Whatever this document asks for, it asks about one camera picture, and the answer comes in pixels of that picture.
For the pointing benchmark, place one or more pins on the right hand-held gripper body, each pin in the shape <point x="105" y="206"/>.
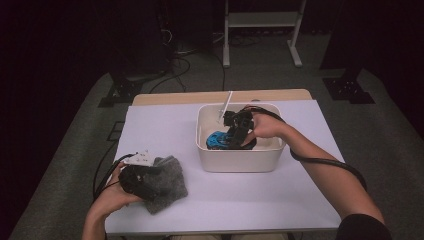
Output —
<point x="241" y="123"/>

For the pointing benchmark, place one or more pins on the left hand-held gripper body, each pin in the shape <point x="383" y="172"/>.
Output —
<point x="135" y="181"/>

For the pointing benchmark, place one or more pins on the grey fluffy cloth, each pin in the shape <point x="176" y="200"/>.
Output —
<point x="170" y="186"/>

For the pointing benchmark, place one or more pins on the black and blue toy car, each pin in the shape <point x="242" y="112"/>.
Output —
<point x="218" y="140"/>

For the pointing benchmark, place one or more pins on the white plastic storage box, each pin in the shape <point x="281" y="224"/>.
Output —
<point x="240" y="161"/>

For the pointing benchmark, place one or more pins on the person's right hand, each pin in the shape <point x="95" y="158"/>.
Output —
<point x="268" y="126"/>

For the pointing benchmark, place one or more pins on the person's left hand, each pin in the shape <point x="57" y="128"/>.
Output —
<point x="110" y="200"/>

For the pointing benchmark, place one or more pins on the wooden table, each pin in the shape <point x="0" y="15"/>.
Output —
<point x="173" y="97"/>

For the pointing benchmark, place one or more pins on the white sheet table cover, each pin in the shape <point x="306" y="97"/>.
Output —
<point x="233" y="200"/>

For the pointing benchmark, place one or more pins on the black metal stand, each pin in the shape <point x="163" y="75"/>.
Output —
<point x="121" y="91"/>
<point x="346" y="90"/>

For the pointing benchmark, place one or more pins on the person's black top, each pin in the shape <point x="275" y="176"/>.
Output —
<point x="363" y="230"/>

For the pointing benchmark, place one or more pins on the white metal frame stand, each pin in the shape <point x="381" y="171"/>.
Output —
<point x="260" y="19"/>

